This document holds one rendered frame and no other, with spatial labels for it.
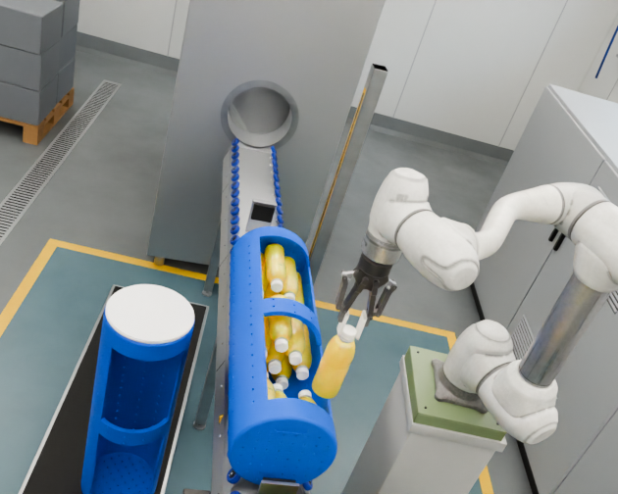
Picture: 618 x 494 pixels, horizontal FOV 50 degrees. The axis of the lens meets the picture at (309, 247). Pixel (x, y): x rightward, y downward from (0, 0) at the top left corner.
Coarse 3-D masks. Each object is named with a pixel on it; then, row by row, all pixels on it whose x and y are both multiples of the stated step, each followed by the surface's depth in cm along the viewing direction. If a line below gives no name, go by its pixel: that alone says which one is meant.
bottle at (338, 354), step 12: (336, 336) 162; (336, 348) 161; (348, 348) 161; (324, 360) 164; (336, 360) 161; (348, 360) 162; (324, 372) 165; (336, 372) 164; (312, 384) 170; (324, 384) 166; (336, 384) 166; (324, 396) 168
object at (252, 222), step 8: (256, 200) 277; (264, 200) 279; (256, 208) 277; (264, 208) 277; (272, 208) 277; (248, 216) 283; (256, 216) 279; (264, 216) 279; (272, 216) 280; (248, 224) 283; (256, 224) 283; (264, 224) 284
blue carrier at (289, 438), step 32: (256, 256) 222; (288, 256) 243; (256, 288) 208; (256, 320) 196; (256, 352) 185; (320, 352) 204; (256, 384) 175; (288, 384) 210; (256, 416) 167; (288, 416) 165; (320, 416) 170; (256, 448) 170; (288, 448) 171; (320, 448) 172; (256, 480) 178
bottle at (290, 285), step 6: (288, 258) 237; (288, 264) 234; (294, 264) 237; (288, 270) 231; (294, 270) 233; (288, 276) 228; (294, 276) 229; (288, 282) 226; (294, 282) 227; (288, 288) 224; (294, 288) 225; (282, 294) 225; (294, 294) 224
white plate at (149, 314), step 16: (128, 288) 218; (144, 288) 220; (160, 288) 222; (112, 304) 210; (128, 304) 212; (144, 304) 214; (160, 304) 216; (176, 304) 218; (112, 320) 204; (128, 320) 206; (144, 320) 208; (160, 320) 210; (176, 320) 212; (192, 320) 214; (128, 336) 200; (144, 336) 202; (160, 336) 204; (176, 336) 205
